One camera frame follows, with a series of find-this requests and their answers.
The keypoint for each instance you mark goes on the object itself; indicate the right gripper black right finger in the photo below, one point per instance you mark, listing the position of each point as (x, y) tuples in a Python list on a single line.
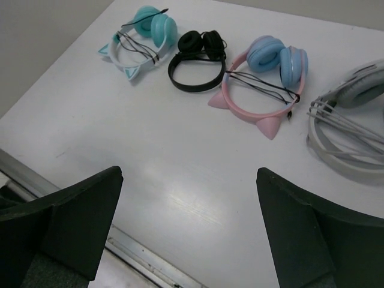
[(315, 242)]

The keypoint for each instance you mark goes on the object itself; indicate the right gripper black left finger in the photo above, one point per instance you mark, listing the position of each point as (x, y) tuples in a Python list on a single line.
[(58, 240)]

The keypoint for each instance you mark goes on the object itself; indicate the teal cat-ear headphones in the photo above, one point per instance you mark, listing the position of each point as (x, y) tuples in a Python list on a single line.
[(151, 33)]

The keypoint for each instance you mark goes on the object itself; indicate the grey over-ear headphones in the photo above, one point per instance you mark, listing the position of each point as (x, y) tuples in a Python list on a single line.
[(352, 90)]

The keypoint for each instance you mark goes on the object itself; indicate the pink and blue cat-ear headphones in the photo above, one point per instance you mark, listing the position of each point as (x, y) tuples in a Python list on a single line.
[(263, 55)]

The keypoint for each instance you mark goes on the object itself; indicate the small black headphones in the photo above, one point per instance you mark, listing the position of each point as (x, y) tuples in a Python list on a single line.
[(200, 63)]

